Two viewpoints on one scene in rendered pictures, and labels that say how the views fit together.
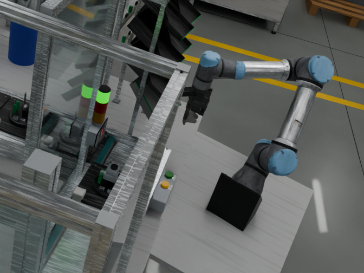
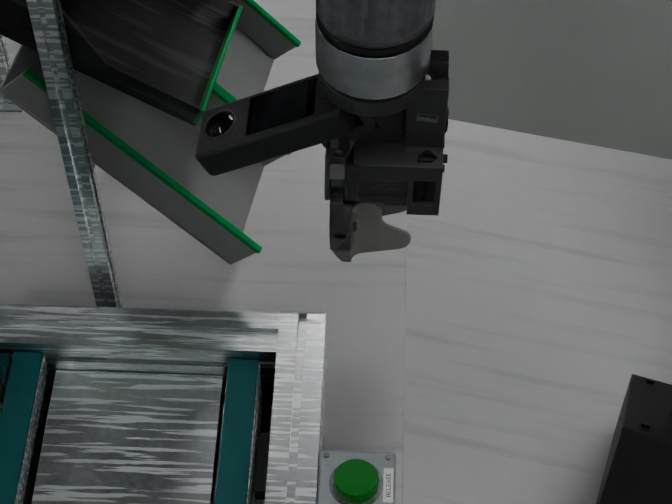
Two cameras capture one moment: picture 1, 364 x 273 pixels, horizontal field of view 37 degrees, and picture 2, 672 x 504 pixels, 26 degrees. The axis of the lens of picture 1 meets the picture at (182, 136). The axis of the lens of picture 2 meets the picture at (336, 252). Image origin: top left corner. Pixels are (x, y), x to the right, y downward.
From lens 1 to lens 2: 1.36 m
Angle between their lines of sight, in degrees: 16
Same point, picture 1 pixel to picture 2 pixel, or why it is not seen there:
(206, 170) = (514, 320)
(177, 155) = (360, 288)
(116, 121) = (36, 210)
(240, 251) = not seen: outside the picture
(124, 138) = (83, 341)
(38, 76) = not seen: outside the picture
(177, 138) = not seen: hidden behind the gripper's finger
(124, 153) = (109, 410)
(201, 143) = (449, 172)
